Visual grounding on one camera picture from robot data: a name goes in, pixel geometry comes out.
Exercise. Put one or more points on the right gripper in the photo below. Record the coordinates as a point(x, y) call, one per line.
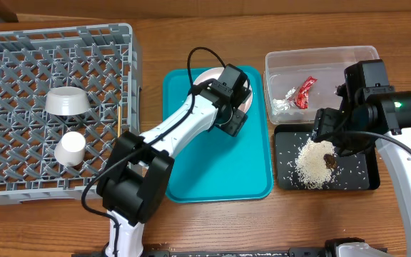
point(324, 126)

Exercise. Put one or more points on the black tray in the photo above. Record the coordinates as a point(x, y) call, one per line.
point(355, 171)

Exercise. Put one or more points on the red snack wrapper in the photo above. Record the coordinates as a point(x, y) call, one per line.
point(296, 98)

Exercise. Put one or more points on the wooden chopstick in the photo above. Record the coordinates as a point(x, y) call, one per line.
point(119, 117)

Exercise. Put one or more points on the white cup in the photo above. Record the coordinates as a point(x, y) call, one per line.
point(70, 150)

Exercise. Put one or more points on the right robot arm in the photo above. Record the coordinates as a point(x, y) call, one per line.
point(373, 115)

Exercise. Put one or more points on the pile of rice grains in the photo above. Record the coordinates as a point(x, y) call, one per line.
point(312, 164)

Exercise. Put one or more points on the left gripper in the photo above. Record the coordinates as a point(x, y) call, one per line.
point(237, 125)

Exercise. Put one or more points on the brown food scrap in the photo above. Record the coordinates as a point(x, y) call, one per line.
point(330, 161)

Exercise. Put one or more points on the clear plastic bin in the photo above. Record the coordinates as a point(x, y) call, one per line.
point(286, 71)

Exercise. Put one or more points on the teal plastic tray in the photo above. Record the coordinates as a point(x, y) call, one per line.
point(217, 167)

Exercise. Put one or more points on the grey dishwasher rack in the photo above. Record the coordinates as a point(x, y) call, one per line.
point(105, 61)

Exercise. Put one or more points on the large white plate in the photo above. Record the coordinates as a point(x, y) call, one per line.
point(214, 73)

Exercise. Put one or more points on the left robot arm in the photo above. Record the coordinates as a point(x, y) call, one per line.
point(139, 167)

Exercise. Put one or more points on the grey shallow bowl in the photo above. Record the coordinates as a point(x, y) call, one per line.
point(67, 101)

